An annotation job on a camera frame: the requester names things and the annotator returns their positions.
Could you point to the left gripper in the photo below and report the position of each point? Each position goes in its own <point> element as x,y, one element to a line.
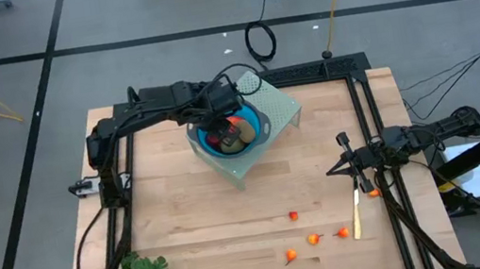
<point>222,101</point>

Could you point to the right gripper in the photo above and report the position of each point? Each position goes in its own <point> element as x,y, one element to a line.
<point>369,155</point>

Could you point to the red orange mango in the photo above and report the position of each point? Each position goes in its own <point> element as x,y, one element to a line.
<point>234,120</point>

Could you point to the brown kiwi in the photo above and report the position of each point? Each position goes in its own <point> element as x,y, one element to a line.
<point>246,131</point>
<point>233,147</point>

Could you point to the dark red pomegranate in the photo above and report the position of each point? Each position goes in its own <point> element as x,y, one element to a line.
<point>212,140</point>

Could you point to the blue collapsible colander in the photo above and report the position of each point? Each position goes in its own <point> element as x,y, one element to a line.
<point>205,148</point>

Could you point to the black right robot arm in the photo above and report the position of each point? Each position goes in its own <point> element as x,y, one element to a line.
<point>435,129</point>

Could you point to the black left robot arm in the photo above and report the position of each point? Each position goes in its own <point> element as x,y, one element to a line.
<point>168,98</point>

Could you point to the pale green perforated shelf riser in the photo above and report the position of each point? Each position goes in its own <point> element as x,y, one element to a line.
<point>245,167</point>

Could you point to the small red pepper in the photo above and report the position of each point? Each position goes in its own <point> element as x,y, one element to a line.
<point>293,215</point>

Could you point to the black perforated cover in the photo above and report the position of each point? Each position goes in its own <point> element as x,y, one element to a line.
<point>316,68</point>

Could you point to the black metal table frame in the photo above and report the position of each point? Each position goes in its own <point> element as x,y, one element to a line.
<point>317,80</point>

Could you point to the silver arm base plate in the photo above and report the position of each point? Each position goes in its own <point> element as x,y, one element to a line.
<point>83,187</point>

